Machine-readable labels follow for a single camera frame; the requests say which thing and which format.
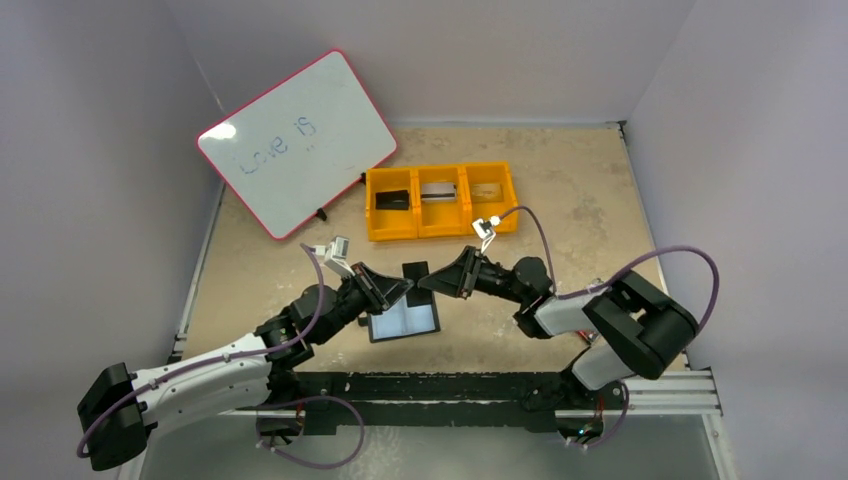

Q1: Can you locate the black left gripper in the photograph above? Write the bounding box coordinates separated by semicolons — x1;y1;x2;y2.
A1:
314;261;413;344

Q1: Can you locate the black leather card holder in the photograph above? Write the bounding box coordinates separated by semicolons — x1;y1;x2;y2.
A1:
357;293;441;343

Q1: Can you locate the yellow three-compartment tray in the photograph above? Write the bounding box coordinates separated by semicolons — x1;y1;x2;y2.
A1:
364;162;519;242

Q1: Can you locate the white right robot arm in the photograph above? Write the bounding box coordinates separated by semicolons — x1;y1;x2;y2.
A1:
418;246;700;407

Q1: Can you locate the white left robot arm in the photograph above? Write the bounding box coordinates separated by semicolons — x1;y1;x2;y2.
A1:
76;262;414;471

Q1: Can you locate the silver card in tray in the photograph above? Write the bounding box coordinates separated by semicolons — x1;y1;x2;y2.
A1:
420;182;458;203

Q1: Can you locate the beige card in tray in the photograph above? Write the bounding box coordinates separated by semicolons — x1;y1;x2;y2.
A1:
470;183;504;203

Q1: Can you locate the black card in tray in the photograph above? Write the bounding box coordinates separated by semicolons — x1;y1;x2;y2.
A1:
374;190;411;211

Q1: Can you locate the pack of coloured markers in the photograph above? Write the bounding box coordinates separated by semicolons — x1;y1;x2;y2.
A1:
577;330;599;345

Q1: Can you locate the pink framed whiteboard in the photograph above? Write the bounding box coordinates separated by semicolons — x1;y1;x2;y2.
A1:
195;49;398;240

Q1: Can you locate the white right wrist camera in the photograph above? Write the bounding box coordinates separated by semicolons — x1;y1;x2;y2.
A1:
471;216;501;254

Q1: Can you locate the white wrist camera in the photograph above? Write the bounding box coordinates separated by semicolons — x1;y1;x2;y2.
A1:
313;236;354;278
471;216;501;254

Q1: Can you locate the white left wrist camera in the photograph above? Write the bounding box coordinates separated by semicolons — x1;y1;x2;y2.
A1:
313;236;354;278

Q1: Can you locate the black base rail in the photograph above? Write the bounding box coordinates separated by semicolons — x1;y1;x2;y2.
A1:
260;372;608;440

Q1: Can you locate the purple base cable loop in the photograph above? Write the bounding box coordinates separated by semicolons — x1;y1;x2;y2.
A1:
255;396;368;472

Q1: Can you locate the aluminium frame rail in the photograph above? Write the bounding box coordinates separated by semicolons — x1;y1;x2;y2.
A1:
597;370;722;417

